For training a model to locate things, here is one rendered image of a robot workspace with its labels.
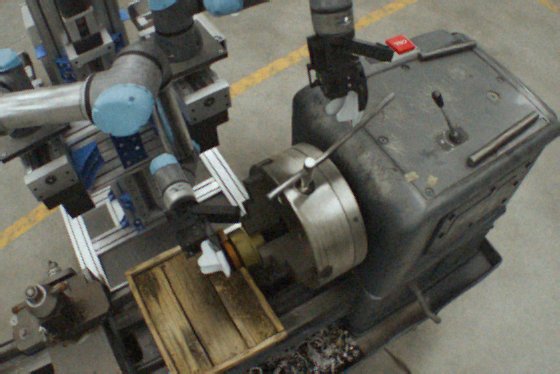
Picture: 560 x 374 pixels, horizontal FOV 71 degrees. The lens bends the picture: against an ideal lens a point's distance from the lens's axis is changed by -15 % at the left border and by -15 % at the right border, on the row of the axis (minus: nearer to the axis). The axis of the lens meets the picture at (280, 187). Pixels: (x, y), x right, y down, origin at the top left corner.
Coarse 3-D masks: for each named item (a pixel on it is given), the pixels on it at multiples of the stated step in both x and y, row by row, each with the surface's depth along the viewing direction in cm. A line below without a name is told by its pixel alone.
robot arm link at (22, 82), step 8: (0, 56) 96; (8, 56) 96; (16, 56) 98; (0, 64) 94; (8, 64) 95; (16, 64) 98; (0, 72) 94; (8, 72) 96; (16, 72) 99; (24, 72) 103; (0, 80) 94; (8, 80) 96; (16, 80) 99; (24, 80) 103; (8, 88) 96; (16, 88) 99; (24, 88) 103
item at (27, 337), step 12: (24, 312) 108; (24, 324) 106; (36, 324) 107; (108, 324) 106; (24, 336) 104; (36, 336) 105; (24, 348) 103; (36, 348) 105; (120, 348) 103; (120, 360) 101; (132, 372) 101
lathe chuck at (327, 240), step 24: (264, 168) 96; (288, 168) 95; (288, 192) 91; (312, 192) 91; (288, 216) 95; (312, 216) 90; (336, 216) 91; (312, 240) 90; (336, 240) 92; (336, 264) 95
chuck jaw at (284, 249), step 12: (276, 240) 100; (288, 240) 99; (264, 252) 98; (276, 252) 97; (288, 252) 97; (300, 252) 97; (264, 264) 99; (276, 264) 98; (288, 264) 96; (300, 264) 95; (312, 264) 95; (300, 276) 94; (324, 276) 97
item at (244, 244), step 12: (240, 228) 100; (228, 240) 99; (240, 240) 98; (252, 240) 99; (264, 240) 100; (228, 252) 97; (240, 252) 97; (252, 252) 98; (240, 264) 98; (252, 264) 100
